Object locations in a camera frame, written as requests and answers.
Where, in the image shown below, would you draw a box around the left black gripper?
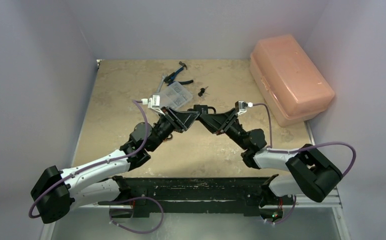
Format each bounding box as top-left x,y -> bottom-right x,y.
148,106 -> 199,152

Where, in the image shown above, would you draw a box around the black padlock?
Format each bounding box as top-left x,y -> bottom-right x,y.
192,104 -> 217,115

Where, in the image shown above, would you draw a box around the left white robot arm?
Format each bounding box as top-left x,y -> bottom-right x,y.
28,107 -> 200,224

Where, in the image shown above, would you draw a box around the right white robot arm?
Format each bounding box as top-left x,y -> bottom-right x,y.
198,111 -> 343,204

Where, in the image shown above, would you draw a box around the clear plastic screw box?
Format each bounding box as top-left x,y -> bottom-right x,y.
158,81 -> 193,110

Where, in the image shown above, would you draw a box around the silver wrench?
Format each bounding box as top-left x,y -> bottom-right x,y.
156,74 -> 167,93

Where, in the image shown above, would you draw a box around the small hammer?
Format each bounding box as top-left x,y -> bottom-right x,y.
178,61 -> 188,70

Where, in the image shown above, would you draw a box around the pink plastic storage box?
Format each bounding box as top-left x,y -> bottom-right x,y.
249,34 -> 335,127

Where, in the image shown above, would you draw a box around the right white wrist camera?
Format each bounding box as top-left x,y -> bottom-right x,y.
234,101 -> 253,116

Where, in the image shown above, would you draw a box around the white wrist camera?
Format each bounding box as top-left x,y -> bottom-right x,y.
140,94 -> 164,115
234,101 -> 253,116

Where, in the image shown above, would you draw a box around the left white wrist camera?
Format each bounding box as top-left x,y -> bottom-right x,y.
140,94 -> 164,115

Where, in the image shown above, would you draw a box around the blue handled pliers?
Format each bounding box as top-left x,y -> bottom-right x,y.
163,65 -> 195,86

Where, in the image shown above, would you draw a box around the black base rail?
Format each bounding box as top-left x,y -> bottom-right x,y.
98,176 -> 294,218

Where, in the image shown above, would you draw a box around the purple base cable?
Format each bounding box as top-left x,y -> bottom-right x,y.
108,194 -> 166,235

